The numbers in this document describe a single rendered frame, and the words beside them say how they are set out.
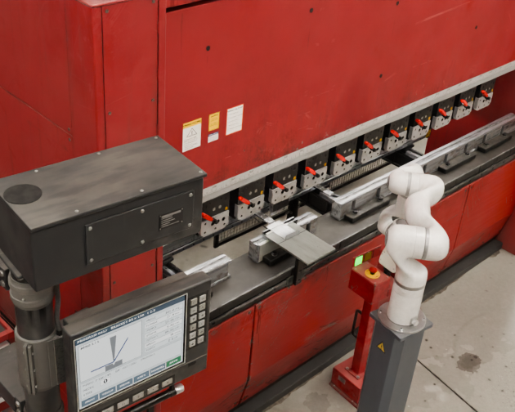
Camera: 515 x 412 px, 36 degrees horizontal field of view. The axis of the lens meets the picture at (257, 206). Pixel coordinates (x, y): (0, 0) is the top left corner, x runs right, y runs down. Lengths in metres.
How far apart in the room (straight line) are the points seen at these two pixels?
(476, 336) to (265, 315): 1.62
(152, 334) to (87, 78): 0.74
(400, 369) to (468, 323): 1.67
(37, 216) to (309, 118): 1.69
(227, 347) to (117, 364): 1.31
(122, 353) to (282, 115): 1.36
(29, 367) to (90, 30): 0.92
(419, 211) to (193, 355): 1.11
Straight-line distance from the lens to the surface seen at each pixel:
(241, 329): 3.52
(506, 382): 4.59
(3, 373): 2.60
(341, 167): 3.69
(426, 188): 3.20
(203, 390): 3.58
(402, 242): 2.92
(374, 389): 3.37
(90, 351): 2.18
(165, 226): 2.10
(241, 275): 3.48
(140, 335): 2.25
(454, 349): 4.68
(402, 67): 3.78
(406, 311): 3.10
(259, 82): 3.04
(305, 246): 3.49
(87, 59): 2.26
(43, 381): 2.33
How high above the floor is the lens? 3.01
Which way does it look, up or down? 33 degrees down
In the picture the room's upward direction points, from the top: 5 degrees clockwise
